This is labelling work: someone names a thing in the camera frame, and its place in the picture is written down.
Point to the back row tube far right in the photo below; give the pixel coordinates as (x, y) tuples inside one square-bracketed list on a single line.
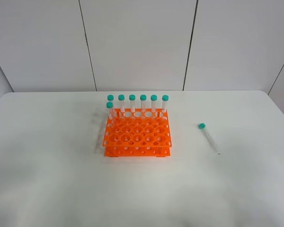
[(165, 99)]

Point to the back row tube far left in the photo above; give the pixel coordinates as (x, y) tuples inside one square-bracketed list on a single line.
[(111, 98)]

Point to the orange test tube rack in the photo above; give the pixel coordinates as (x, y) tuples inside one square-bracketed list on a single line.
[(138, 134)]

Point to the second row tube left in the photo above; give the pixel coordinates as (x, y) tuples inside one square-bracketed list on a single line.
[(111, 111)]

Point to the test tube with teal cap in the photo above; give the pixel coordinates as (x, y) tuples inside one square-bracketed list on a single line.
[(202, 127)]

